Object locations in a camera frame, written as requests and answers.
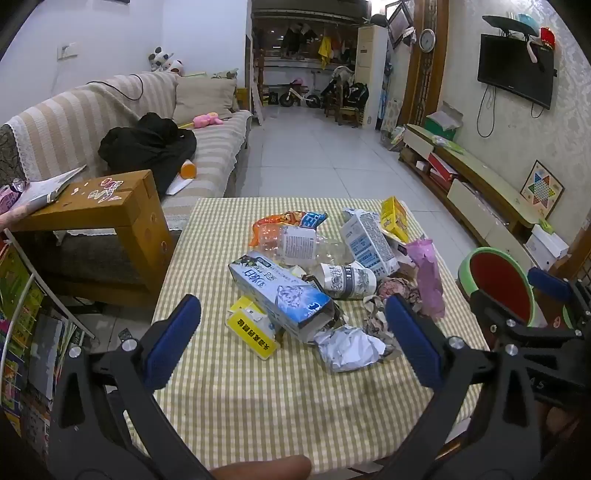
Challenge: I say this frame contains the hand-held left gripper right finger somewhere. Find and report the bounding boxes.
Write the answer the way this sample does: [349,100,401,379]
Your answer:
[385,294,544,480]

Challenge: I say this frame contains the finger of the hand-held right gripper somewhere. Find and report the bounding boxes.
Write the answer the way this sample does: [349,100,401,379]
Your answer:
[527,267,591,332]
[470,288,539,352]

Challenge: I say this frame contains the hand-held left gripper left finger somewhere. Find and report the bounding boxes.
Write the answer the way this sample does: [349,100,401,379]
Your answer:
[48,294,218,480]

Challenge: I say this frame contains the green rimmed red bin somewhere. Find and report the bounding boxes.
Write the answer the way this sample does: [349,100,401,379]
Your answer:
[457,247,536,328]

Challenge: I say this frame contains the brown paper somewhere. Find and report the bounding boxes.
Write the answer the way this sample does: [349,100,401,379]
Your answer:
[361,295,402,361]

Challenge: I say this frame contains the pink paper wrapper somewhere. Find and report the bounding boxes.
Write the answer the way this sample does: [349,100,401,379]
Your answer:
[376,276,422,311]

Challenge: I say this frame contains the pink snack packet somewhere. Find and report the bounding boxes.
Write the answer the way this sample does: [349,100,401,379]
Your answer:
[406,237,446,320]

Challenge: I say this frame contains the yellow label packet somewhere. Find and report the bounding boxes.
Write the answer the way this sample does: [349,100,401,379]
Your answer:
[226,295,281,358]

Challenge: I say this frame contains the black white printed paper cup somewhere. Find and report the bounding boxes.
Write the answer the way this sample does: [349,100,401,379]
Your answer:
[302,261,378,301]

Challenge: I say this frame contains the small white blue carton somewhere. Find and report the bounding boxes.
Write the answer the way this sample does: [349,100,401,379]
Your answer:
[339,208,400,280]

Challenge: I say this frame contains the large blue white carton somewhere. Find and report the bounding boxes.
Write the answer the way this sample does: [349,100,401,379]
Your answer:
[228,251,340,343]

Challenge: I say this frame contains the yellow snack box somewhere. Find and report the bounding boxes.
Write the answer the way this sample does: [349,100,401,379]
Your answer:
[380,196,411,244]

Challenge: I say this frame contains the clear plastic bottle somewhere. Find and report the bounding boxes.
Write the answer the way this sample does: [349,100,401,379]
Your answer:
[253,223,354,268]

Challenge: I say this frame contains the orange snack wrapper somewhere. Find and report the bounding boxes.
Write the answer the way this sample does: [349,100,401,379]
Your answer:
[249,210,329,247]

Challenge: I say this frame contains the person's right hand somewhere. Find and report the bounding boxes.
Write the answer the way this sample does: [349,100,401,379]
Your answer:
[545,407,583,444]

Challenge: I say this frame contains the person's left hand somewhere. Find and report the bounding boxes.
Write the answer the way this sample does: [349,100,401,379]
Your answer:
[210,455,313,480]

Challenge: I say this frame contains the white cardboard box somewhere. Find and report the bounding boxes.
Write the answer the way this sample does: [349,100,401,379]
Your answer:
[525,224,570,271]

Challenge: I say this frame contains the star checkers board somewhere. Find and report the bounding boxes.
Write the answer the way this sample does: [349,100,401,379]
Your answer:
[520,160,565,220]

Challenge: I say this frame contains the long television cabinet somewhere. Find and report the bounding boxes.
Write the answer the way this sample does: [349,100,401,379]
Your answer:
[399,124,555,259]

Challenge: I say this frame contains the checkered yellow tablecloth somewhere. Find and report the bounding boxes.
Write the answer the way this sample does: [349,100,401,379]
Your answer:
[124,198,490,476]

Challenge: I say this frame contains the red flat box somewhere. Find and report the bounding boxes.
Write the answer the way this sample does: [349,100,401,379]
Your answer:
[427,152,459,183]

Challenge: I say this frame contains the wooden side table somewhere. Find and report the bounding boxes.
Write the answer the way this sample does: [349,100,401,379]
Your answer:
[4,170,175,308]

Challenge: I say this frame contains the magazine rack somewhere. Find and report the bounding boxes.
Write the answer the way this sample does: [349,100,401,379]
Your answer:
[0,244,79,444]

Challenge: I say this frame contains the green box with white lid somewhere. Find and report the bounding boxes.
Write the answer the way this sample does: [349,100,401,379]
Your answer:
[425,104,462,141]

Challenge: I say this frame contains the black clothing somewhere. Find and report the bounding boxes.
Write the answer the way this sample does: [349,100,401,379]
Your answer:
[98,112,198,197]

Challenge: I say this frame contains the black television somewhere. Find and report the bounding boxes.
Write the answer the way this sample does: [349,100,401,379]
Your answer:
[477,33,557,110]

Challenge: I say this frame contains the wooden chair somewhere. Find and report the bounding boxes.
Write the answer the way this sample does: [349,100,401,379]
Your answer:
[337,83,365,126]

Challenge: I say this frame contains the striped beige sofa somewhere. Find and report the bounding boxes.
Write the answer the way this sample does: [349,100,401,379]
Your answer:
[0,71,254,232]

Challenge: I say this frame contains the beige pillow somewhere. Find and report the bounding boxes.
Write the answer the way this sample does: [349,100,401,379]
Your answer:
[173,74,238,124]

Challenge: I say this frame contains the standing air conditioner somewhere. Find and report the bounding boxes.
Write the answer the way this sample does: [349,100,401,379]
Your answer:
[355,25,389,130]

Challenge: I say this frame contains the white balance bike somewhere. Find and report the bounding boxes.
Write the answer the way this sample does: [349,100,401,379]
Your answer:
[279,78,322,109]

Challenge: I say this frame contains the black white plush toys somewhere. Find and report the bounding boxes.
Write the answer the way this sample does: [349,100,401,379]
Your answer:
[148,45,185,75]

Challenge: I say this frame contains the television cable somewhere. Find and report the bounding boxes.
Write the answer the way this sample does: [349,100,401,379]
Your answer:
[475,85,496,138]

